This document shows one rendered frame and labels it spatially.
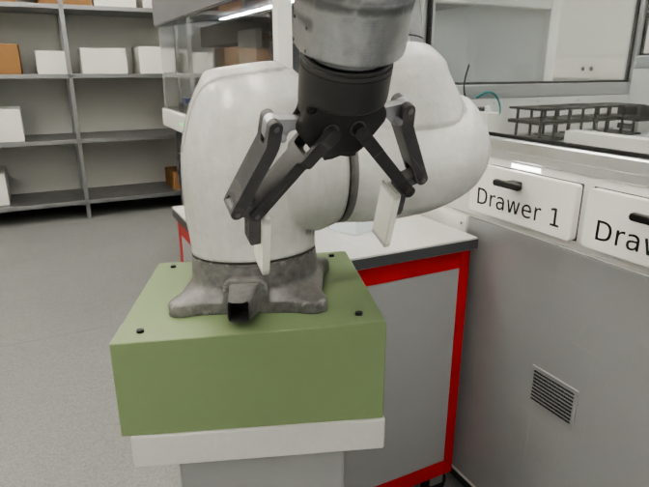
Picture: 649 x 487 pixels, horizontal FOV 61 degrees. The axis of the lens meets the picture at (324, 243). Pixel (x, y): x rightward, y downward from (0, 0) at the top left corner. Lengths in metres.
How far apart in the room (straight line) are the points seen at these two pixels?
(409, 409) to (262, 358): 0.87
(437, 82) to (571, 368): 0.74
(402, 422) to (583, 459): 0.41
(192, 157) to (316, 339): 0.24
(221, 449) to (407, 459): 0.92
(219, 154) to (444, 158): 0.27
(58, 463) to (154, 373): 1.36
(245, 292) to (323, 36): 0.30
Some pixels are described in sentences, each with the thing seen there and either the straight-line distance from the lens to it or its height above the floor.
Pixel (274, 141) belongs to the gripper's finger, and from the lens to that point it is 0.45.
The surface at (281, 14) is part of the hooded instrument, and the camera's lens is 1.77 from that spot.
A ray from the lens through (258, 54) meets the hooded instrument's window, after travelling 1.90.
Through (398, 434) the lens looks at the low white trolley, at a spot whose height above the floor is 0.27.
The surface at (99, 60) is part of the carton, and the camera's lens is 4.71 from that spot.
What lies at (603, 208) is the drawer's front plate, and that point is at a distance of 1.10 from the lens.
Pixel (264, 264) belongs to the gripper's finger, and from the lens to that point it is 0.53.
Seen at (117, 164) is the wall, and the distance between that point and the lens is 5.16.
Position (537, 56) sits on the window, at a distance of 1.24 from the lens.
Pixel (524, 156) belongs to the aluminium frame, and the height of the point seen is 0.96.
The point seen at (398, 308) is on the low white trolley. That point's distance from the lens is 1.26.
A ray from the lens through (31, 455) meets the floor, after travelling 2.02.
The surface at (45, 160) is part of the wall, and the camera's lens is 5.12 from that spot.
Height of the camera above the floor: 1.14
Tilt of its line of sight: 18 degrees down
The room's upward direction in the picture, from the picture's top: straight up
